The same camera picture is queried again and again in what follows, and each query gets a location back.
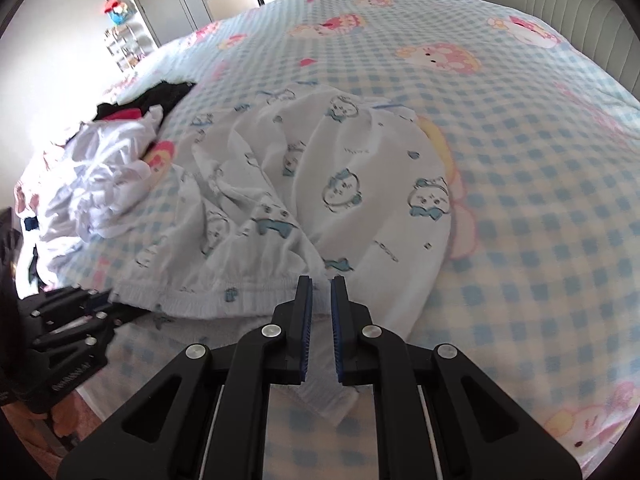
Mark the red garment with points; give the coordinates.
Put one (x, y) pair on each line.
(122, 115)

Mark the black garment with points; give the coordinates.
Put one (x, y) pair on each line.
(170, 92)

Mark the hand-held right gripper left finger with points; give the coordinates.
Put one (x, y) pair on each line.
(305, 340)

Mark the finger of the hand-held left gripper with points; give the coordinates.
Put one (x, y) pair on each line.
(70, 300)
(95, 327)

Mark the checkered cartoon print blanket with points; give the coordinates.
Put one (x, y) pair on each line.
(525, 160)

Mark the white crumpled garment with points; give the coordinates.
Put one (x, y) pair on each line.
(100, 170)

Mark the grey door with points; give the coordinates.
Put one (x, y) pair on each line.
(160, 0)

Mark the white cartoon print pajama pants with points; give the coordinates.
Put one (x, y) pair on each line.
(350, 185)

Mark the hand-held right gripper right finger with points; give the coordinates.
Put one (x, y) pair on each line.
(339, 340)

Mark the cluttered shelf rack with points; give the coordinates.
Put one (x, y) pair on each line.
(125, 47)

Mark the person's left hand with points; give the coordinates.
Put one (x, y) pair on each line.
(72, 410)

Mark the red and blue plush toy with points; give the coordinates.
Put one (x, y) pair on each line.
(117, 10)

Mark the beige padded headboard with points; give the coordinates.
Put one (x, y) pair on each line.
(575, 0)

